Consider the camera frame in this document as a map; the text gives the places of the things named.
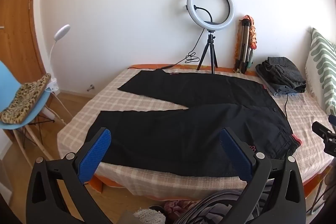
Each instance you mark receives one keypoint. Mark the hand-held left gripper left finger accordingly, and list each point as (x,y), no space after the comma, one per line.
(94,155)

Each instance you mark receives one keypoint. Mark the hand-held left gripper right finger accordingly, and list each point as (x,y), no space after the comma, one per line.
(236,153)

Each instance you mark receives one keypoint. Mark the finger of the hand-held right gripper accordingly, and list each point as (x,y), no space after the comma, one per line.
(324,130)
(333,120)

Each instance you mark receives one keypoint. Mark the black pants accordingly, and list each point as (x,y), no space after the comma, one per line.
(183,121)

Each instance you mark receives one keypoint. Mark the folded grey tweed pants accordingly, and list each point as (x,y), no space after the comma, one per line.
(286,69)

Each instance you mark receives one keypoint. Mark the beige checked bed blanket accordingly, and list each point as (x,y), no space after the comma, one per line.
(307,119)

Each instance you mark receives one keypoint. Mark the green white patterned cushion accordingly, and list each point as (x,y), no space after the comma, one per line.
(323,61)

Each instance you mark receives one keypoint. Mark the dark folded garments stack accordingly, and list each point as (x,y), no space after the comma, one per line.
(278,91)

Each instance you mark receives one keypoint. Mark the person's striped clothing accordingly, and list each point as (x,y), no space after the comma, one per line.
(210,208)

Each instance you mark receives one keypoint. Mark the metal door stop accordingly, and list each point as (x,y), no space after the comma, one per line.
(91,87)

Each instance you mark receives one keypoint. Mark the pink cloth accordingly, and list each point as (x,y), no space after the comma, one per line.
(178,207)

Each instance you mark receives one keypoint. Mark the white fluffy slipper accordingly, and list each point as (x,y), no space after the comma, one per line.
(149,216)

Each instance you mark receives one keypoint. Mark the leopard print cushion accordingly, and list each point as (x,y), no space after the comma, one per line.
(23,100)

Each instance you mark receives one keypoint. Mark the small black tripod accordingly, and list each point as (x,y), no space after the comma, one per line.
(210,50)

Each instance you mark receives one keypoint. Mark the folded silver tripod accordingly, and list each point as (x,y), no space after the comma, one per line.
(245,40)

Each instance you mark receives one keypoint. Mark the light blue chair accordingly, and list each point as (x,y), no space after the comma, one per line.
(8,82)

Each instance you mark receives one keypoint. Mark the orange patterned scarf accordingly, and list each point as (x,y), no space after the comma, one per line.
(253,32)

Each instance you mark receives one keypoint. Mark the white clip lamp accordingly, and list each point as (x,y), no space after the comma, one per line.
(63,29)

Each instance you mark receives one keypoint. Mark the wooden door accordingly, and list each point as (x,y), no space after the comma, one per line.
(18,29)

